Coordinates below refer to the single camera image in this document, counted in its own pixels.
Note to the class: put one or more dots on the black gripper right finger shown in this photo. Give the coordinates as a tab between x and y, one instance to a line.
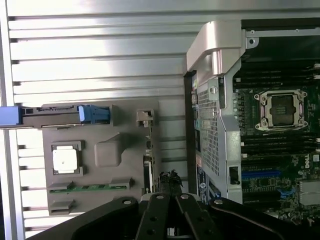
197	220

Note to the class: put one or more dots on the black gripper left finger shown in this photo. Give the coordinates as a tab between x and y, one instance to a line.
155	220

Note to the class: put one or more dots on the grey parts rack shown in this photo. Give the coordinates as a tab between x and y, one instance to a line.
107	175

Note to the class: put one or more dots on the green RAM stick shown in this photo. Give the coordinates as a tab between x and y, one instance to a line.
95	188

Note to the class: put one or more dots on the blue expansion slot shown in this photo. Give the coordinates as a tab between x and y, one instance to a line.
260	175

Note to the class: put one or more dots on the open Dell PC case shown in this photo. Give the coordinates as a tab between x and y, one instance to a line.
215	125

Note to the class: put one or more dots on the green Dell motherboard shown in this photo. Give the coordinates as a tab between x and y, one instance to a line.
287	160

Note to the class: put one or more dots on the silver CPU chip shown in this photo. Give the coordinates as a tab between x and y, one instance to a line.
64	160

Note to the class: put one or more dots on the silver chipset heatsink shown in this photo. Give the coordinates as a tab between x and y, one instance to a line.
310	192

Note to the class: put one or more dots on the metal CPU socket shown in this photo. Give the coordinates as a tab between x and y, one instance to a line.
281	110

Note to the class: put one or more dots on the hard disk in blue caddy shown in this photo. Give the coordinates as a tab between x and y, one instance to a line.
62	116

